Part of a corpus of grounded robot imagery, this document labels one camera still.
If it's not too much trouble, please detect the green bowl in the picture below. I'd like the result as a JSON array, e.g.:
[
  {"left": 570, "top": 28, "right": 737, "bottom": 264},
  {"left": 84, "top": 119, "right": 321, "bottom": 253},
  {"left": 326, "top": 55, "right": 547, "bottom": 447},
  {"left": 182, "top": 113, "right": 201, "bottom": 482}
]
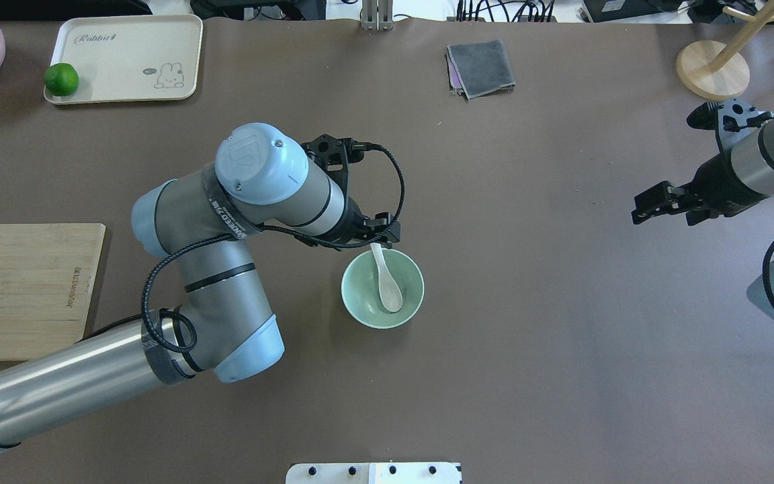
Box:
[{"left": 341, "top": 249, "right": 426, "bottom": 329}]

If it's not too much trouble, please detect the aluminium frame post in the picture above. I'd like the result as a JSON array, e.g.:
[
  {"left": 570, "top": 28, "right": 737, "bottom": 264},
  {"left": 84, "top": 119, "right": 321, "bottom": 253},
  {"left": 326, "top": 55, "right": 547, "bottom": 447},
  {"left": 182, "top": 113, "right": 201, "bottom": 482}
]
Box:
[{"left": 360, "top": 0, "right": 395, "bottom": 32}]

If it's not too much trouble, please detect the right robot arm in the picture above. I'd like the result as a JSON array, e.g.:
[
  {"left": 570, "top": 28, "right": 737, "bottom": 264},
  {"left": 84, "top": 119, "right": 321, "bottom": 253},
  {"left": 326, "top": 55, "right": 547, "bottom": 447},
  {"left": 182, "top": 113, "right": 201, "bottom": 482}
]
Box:
[{"left": 632, "top": 97, "right": 774, "bottom": 321}]

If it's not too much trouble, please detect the bamboo cutting board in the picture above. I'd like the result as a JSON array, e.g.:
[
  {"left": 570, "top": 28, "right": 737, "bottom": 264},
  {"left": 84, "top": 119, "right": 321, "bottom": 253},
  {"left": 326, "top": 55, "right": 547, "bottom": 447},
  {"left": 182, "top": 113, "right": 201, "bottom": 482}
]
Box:
[{"left": 0, "top": 223, "right": 105, "bottom": 362}]

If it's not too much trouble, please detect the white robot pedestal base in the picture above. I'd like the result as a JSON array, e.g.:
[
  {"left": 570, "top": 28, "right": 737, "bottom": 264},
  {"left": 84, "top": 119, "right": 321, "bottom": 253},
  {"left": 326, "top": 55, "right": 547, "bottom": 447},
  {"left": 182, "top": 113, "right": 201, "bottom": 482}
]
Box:
[{"left": 285, "top": 460, "right": 464, "bottom": 483}]

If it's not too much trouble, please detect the grey folded cloth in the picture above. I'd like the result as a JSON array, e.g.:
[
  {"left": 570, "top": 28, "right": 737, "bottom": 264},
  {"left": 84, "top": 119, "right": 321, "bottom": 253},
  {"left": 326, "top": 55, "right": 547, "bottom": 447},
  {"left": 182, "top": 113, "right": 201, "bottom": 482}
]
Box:
[{"left": 445, "top": 40, "right": 516, "bottom": 100}]

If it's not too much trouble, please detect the cream rabbit tray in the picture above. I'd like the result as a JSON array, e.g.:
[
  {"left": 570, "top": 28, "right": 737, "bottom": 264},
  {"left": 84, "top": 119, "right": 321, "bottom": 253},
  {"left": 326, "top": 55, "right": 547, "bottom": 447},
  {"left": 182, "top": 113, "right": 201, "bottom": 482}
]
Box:
[{"left": 43, "top": 13, "right": 203, "bottom": 105}]

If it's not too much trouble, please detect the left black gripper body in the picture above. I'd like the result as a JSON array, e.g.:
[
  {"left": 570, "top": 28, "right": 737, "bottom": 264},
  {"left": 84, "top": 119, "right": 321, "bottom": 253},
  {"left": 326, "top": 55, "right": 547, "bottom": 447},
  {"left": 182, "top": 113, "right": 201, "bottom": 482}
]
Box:
[{"left": 325, "top": 198, "right": 377, "bottom": 250}]

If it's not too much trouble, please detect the green lime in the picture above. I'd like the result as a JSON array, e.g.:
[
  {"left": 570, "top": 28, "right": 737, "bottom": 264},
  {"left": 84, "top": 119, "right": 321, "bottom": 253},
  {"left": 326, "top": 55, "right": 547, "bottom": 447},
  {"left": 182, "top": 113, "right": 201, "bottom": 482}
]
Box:
[{"left": 44, "top": 63, "right": 80, "bottom": 96}]

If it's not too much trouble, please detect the white ceramic spoon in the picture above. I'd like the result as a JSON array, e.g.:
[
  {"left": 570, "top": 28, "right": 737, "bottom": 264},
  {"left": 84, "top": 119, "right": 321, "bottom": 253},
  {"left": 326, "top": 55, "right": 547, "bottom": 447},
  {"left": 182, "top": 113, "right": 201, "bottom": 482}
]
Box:
[{"left": 370, "top": 243, "right": 404, "bottom": 313}]

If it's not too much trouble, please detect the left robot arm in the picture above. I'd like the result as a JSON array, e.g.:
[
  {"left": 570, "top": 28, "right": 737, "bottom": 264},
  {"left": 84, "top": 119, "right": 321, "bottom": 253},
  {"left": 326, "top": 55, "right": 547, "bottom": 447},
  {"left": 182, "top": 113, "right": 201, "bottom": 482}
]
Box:
[{"left": 0, "top": 122, "right": 400, "bottom": 454}]

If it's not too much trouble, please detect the wooden mug tree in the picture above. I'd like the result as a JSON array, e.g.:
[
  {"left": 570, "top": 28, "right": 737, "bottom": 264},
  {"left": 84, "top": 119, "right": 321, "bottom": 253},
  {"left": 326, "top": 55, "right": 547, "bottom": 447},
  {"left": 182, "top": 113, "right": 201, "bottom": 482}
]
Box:
[{"left": 675, "top": 1, "right": 774, "bottom": 102}]

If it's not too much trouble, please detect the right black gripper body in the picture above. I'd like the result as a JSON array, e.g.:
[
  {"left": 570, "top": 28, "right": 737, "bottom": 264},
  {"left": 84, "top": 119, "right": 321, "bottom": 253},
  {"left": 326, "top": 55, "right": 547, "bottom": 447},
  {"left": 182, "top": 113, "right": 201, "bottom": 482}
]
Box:
[{"left": 686, "top": 153, "right": 767, "bottom": 226}]

